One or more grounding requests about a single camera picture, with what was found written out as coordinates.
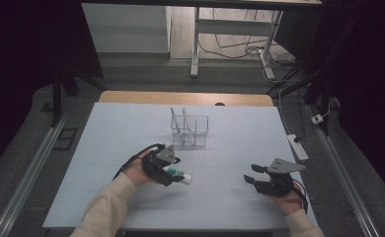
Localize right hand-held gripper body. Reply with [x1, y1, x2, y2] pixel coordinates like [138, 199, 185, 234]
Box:
[254, 158, 307, 198]

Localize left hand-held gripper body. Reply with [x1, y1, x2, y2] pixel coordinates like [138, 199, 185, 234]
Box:
[141, 143, 182, 188]

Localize green and white glue stick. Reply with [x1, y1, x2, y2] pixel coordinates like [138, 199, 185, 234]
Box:
[162, 165, 193, 185]

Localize clear acrylic organizer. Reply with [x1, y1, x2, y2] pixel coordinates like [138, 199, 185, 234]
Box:
[170, 115, 210, 147]

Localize white pen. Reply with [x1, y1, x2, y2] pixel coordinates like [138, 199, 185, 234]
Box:
[181, 107, 195, 146]

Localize silver pen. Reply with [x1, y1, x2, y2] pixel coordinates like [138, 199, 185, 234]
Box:
[170, 107, 184, 136]

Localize person's left hand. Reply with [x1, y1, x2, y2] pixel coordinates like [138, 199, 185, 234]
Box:
[122, 148, 164, 188]

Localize person's right hand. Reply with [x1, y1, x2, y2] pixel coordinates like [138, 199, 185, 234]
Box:
[264, 182, 307, 217]

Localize white power strip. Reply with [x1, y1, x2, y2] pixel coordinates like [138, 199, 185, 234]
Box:
[286, 133, 310, 162]

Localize white table cover board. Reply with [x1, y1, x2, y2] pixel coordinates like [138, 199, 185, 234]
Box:
[41, 102, 320, 230]

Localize black stand legs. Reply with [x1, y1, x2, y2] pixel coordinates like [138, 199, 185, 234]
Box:
[266, 55, 334, 136]

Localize black tripod stand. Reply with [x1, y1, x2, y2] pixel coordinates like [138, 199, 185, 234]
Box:
[50, 63, 109, 128]

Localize black curtain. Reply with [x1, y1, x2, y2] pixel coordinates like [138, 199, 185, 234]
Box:
[273, 0, 385, 205]
[0, 0, 105, 181]

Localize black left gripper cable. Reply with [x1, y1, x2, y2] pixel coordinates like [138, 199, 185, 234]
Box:
[113, 142, 167, 182]

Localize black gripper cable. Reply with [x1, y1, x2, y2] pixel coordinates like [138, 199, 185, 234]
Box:
[290, 178, 310, 215]
[113, 142, 167, 182]

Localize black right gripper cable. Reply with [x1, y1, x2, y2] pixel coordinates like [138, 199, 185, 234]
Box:
[290, 178, 310, 215]

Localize thin white cable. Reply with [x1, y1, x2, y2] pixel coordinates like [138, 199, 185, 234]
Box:
[277, 88, 292, 136]

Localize aluminium rail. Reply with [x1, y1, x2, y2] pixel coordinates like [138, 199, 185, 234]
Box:
[307, 105, 381, 237]
[0, 113, 68, 237]

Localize small white adapter with cable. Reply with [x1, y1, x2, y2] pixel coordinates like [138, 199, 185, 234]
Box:
[311, 103, 332, 125]

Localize black rectangular floor frame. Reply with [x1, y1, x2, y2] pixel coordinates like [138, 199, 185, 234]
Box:
[52, 127, 79, 152]

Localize tangle of black floor cables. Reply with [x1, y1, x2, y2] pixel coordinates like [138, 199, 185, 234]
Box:
[198, 8, 297, 68]

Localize white desk frame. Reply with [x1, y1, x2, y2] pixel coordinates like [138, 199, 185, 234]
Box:
[190, 6, 284, 81]

